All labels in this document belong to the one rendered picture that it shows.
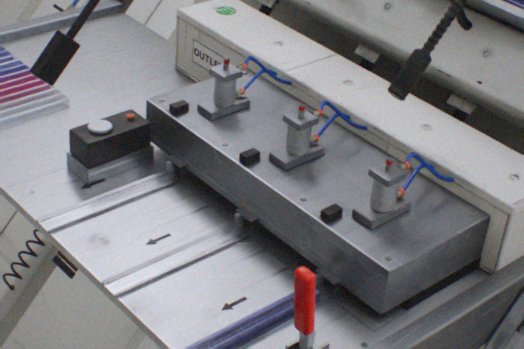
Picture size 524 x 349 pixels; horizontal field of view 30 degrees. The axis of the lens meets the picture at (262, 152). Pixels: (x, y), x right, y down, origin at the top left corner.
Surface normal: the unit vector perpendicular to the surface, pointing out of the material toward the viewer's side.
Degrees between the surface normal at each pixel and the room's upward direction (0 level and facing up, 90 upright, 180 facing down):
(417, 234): 42
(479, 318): 90
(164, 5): 90
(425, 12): 90
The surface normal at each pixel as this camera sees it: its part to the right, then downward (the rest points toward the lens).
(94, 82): 0.07, -0.84
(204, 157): -0.75, 0.30
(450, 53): -0.51, -0.35
